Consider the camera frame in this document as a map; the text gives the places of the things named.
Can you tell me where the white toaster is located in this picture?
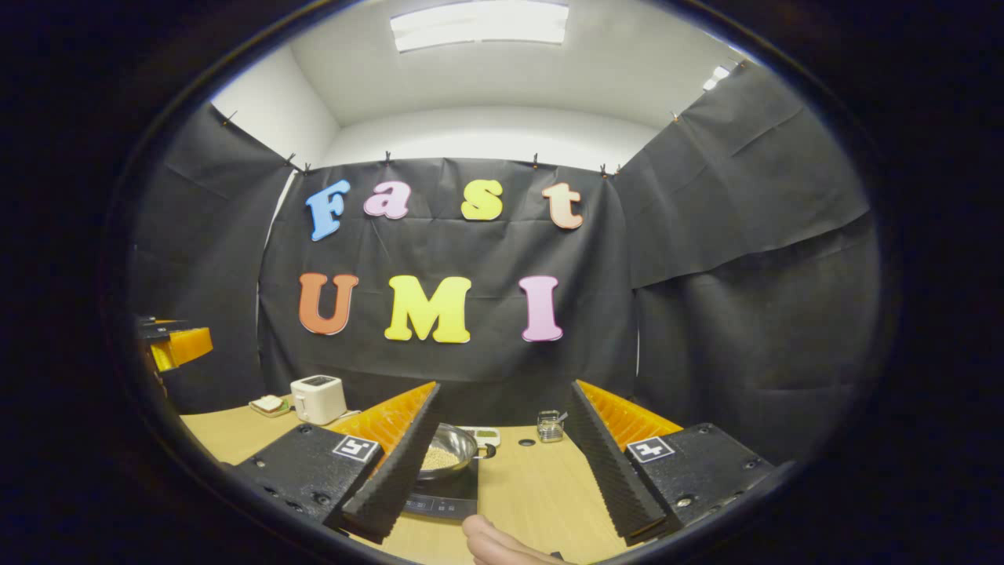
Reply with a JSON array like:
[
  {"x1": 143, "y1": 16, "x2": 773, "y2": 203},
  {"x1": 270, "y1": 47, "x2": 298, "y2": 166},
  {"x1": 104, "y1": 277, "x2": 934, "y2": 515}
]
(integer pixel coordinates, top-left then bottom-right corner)
[{"x1": 290, "y1": 374, "x2": 348, "y2": 426}]

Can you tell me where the stainless steel pot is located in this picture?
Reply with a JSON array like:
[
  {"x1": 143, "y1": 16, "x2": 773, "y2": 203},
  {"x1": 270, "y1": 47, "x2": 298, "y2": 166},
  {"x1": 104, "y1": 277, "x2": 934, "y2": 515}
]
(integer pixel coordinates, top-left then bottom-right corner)
[{"x1": 418, "y1": 422, "x2": 498, "y2": 482}]

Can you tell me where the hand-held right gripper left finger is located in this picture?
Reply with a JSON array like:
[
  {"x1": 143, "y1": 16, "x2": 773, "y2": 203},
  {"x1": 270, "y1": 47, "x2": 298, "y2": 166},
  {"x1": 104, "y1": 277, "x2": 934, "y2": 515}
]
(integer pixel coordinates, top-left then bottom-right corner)
[{"x1": 235, "y1": 381, "x2": 442, "y2": 545}]

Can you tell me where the large ceiling light panel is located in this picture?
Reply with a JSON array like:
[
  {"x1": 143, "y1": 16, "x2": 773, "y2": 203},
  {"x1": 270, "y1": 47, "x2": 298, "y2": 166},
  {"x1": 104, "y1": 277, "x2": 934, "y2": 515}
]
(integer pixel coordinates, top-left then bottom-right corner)
[{"x1": 390, "y1": 0, "x2": 570, "y2": 53}]

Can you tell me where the black induction cooktop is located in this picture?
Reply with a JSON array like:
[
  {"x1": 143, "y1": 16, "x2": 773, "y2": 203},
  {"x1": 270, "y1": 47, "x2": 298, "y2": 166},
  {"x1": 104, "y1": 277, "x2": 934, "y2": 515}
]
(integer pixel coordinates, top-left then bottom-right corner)
[{"x1": 402, "y1": 459, "x2": 479, "y2": 521}]

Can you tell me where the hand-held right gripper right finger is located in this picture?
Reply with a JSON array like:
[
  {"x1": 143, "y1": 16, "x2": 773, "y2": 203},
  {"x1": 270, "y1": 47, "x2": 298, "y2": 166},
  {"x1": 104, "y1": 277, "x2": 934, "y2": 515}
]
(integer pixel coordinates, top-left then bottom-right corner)
[{"x1": 566, "y1": 380, "x2": 785, "y2": 548}]

